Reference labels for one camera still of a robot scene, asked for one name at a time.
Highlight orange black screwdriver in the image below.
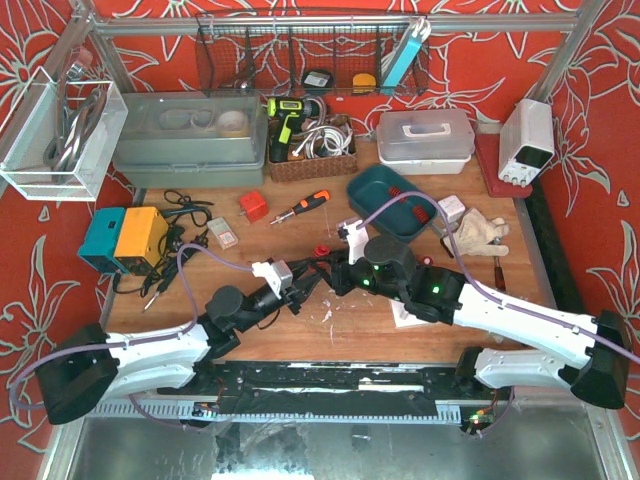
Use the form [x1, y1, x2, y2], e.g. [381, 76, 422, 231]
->
[270, 190, 330, 225]

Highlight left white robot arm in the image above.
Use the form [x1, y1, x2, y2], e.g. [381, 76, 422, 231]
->
[35, 255, 336, 425]

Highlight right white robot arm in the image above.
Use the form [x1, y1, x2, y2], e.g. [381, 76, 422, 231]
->
[311, 235, 632, 410]

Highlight white peg board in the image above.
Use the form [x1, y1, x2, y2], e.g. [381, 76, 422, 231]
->
[389, 300, 435, 329]

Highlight soldering iron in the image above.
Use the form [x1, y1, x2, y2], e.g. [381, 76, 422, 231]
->
[142, 282, 167, 313]

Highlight red cube adapter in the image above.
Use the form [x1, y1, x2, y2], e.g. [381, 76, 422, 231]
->
[238, 190, 269, 223]

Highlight small clear screw box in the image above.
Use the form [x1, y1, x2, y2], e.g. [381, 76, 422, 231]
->
[207, 217, 239, 250]

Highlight white cube adapter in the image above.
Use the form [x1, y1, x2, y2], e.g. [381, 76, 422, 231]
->
[438, 195, 466, 229]

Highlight beige work glove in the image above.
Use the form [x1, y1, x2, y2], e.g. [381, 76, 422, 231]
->
[453, 208, 510, 257]

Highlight brown wicker basket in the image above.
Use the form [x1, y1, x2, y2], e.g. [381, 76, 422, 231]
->
[267, 114, 358, 182]

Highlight small red screwdriver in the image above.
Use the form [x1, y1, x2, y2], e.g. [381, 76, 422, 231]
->
[494, 256, 506, 292]

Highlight yellow soldering station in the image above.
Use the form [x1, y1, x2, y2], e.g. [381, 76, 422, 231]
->
[114, 206, 169, 276]

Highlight white plastic lidded box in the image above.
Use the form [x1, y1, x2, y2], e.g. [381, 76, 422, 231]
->
[376, 109, 475, 176]

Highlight teal device box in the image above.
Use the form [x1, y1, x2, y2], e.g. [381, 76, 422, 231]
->
[77, 207, 127, 274]

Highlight green black drill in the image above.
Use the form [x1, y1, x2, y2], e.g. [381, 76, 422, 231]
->
[267, 97, 320, 163]

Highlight yellow tape measure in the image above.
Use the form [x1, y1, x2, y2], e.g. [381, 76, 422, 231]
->
[352, 73, 377, 95]

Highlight white power supply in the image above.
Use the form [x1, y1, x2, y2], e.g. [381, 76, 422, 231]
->
[497, 99, 554, 188]

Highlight grey plastic storage box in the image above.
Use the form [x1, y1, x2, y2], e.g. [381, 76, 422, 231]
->
[113, 92, 268, 189]

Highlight blue white case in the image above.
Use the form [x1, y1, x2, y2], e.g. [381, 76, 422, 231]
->
[380, 17, 432, 95]

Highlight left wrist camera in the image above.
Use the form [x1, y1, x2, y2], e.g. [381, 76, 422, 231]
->
[251, 260, 293, 299]

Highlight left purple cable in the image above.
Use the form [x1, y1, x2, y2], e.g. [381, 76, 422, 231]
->
[7, 244, 256, 431]

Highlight purple cable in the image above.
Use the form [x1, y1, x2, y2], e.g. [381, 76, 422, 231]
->
[357, 192, 640, 436]
[7, 244, 256, 431]

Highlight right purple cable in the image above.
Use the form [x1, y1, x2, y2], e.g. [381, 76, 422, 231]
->
[357, 192, 640, 436]

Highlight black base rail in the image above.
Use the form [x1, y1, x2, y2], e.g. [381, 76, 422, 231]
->
[157, 360, 510, 420]

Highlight black tangled cables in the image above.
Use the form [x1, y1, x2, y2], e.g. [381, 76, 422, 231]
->
[112, 188, 216, 301]

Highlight white coiled cables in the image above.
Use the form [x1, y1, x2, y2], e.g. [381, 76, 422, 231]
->
[292, 124, 354, 160]

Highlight black wire basket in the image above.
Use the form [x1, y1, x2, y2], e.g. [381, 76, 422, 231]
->
[195, 25, 429, 96]

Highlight grey coiled cable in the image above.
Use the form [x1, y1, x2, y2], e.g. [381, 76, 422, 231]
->
[43, 79, 109, 184]

